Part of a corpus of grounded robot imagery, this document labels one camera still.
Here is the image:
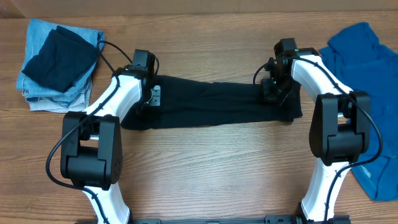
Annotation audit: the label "black t-shirt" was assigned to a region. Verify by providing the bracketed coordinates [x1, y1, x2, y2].
[121, 76, 302, 130]

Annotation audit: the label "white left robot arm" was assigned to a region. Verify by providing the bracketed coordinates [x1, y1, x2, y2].
[60, 50, 160, 223]

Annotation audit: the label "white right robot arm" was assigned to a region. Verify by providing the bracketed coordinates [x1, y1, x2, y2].
[261, 38, 371, 223]

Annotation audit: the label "blue t-shirt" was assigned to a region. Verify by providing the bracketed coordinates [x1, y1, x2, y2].
[320, 22, 397, 201]

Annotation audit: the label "folded dark navy garment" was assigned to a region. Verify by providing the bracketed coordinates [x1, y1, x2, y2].
[22, 26, 98, 93]

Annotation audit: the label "folded light blue jeans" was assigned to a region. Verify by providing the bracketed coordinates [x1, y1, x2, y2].
[16, 19, 95, 113]

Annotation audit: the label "cardboard back panel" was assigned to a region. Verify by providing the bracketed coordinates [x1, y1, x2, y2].
[1, 0, 397, 18]

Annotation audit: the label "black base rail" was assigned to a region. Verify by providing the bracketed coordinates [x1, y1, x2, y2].
[127, 215, 351, 224]

